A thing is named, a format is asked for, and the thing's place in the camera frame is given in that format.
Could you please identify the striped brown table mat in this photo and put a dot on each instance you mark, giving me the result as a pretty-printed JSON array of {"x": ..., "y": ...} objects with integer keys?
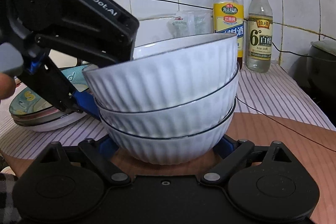
[{"x": 270, "y": 107}]

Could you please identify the white plate black rim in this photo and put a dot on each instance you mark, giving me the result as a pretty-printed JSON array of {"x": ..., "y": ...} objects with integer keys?
[{"x": 56, "y": 124}]

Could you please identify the teal fried egg plate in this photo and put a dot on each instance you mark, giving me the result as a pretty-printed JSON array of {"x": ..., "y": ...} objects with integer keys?
[{"x": 28, "y": 102}]

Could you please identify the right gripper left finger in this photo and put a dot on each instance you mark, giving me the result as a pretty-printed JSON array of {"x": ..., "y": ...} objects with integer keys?
[{"x": 93, "y": 155}]

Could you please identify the white ribbed bowl large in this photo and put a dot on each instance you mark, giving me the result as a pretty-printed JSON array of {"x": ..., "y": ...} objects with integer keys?
[{"x": 166, "y": 73}]

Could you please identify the white vinegar bottle yellow cap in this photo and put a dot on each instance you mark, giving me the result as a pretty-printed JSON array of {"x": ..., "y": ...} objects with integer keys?
[{"x": 260, "y": 32}]

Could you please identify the white plastic seasoning bag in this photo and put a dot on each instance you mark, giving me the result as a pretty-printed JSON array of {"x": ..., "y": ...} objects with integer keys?
[{"x": 189, "y": 23}]

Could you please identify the black wok with glass lid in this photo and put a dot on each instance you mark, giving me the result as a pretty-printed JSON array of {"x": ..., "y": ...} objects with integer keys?
[{"x": 321, "y": 68}]

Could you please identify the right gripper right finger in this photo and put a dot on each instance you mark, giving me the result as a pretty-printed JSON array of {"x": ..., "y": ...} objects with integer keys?
[{"x": 240, "y": 154}]

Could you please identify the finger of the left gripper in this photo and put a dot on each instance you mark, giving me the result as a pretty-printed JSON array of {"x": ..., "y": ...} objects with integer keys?
[
  {"x": 85, "y": 101},
  {"x": 41, "y": 75}
]

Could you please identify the person's hand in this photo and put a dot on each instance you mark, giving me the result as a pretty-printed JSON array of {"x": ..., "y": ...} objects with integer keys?
[{"x": 7, "y": 86}]

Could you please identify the yellow label cooking wine bottle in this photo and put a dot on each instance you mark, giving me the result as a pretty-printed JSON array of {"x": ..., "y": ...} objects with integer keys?
[{"x": 228, "y": 16}]

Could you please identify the pink bunny carrot plate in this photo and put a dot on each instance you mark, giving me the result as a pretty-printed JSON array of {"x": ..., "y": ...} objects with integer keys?
[{"x": 40, "y": 117}]

